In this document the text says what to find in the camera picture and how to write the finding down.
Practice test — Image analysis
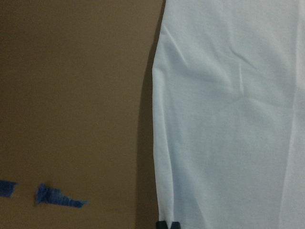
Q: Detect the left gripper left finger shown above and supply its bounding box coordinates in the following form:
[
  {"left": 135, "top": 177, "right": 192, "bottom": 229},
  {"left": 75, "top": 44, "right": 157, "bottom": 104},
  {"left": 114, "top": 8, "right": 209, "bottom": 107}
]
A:
[{"left": 156, "top": 221, "right": 168, "bottom": 229}]

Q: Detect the light blue t-shirt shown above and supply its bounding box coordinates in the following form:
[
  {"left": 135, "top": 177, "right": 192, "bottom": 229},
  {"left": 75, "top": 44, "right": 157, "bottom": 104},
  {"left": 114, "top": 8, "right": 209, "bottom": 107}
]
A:
[{"left": 152, "top": 0, "right": 305, "bottom": 229}]

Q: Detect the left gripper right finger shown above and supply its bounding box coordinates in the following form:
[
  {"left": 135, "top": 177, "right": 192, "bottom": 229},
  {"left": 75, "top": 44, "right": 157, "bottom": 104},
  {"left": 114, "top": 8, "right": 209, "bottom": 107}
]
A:
[{"left": 170, "top": 221, "right": 181, "bottom": 229}]

